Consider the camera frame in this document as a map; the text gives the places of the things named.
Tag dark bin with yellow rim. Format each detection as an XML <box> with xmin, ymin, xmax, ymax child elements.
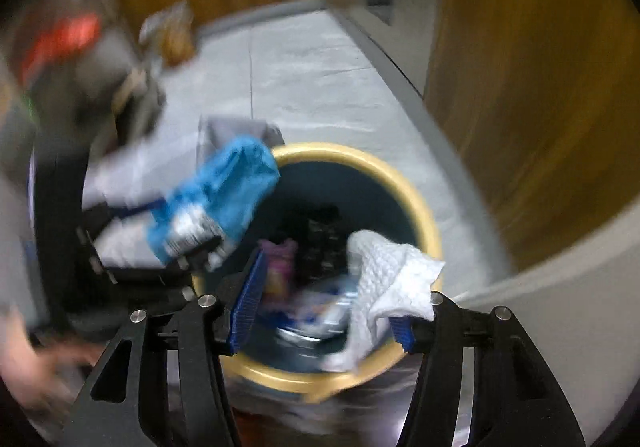
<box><xmin>192</xmin><ymin>142</ymin><xmax>446</xmax><ymax>404</ymax></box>

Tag wooden cabinet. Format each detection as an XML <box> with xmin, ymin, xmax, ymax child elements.
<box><xmin>112</xmin><ymin>0</ymin><xmax>640</xmax><ymax>274</ymax></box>

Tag pink packet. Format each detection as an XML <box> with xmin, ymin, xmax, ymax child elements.
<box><xmin>258</xmin><ymin>237</ymin><xmax>300</xmax><ymax>314</ymax></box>

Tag black plastic bag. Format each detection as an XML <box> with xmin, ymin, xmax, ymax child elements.
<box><xmin>287</xmin><ymin>206</ymin><xmax>352</xmax><ymax>284</ymax></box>

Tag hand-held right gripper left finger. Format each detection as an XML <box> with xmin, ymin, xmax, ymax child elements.
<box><xmin>60</xmin><ymin>247</ymin><xmax>268</xmax><ymax>447</ymax></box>

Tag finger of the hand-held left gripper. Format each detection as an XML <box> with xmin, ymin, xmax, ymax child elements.
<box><xmin>75</xmin><ymin>197</ymin><xmax>169</xmax><ymax>248</ymax></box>
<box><xmin>88</xmin><ymin>234</ymin><xmax>226</xmax><ymax>286</ymax></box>

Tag clear bin with plastic liner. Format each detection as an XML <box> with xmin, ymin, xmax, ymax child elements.
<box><xmin>138</xmin><ymin>0</ymin><xmax>197</xmax><ymax>66</ymax></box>

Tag red packet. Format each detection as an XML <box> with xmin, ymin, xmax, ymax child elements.
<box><xmin>22</xmin><ymin>11</ymin><xmax>104</xmax><ymax>74</ymax></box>

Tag white cloth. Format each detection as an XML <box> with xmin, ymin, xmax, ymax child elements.
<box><xmin>319</xmin><ymin>229</ymin><xmax>446</xmax><ymax>374</ymax></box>

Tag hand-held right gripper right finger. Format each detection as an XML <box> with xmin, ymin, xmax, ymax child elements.
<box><xmin>390</xmin><ymin>292</ymin><xmax>586</xmax><ymax>447</ymax></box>

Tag blue plastic bag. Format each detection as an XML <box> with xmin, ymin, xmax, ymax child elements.
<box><xmin>147</xmin><ymin>136</ymin><xmax>281</xmax><ymax>266</ymax></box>

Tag person's left hand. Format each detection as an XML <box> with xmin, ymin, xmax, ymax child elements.
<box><xmin>0</xmin><ymin>313</ymin><xmax>107</xmax><ymax>412</ymax></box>

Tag blue wet wipes packet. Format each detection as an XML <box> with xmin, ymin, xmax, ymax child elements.
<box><xmin>277</xmin><ymin>274</ymin><xmax>362</xmax><ymax>344</ymax></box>

